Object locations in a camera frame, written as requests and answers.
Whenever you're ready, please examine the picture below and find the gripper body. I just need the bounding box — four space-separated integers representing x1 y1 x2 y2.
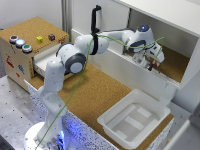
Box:
131 45 166 70

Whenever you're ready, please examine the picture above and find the purple block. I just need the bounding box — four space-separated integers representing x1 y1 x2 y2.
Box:
48 33 56 42

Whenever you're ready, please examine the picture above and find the yellow block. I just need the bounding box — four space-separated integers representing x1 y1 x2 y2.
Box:
36 35 44 44

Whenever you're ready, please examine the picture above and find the white cabinet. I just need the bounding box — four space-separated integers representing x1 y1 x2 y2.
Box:
69 0 200 108

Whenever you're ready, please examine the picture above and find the white sliding door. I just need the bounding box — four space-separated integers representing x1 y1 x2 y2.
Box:
71 0 131 54

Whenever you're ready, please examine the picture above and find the white plastic box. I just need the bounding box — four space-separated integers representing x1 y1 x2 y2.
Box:
96 88 172 150

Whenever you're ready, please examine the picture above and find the wooden drawer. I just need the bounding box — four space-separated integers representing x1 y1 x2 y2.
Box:
31 49 75 82

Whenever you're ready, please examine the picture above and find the green button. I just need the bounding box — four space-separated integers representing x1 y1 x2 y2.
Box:
21 43 34 54

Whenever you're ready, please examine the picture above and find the blue button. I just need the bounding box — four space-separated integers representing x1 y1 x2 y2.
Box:
14 38 27 49

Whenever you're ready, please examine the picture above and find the wooden drawer box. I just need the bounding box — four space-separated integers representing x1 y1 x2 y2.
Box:
0 16 71 93

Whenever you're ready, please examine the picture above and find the red button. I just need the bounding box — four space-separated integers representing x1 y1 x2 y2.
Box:
8 34 20 45

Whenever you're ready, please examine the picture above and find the black door handle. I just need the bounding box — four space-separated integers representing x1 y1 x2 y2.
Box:
90 4 103 35

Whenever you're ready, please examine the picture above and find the green cable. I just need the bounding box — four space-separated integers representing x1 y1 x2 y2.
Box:
34 33 167 150

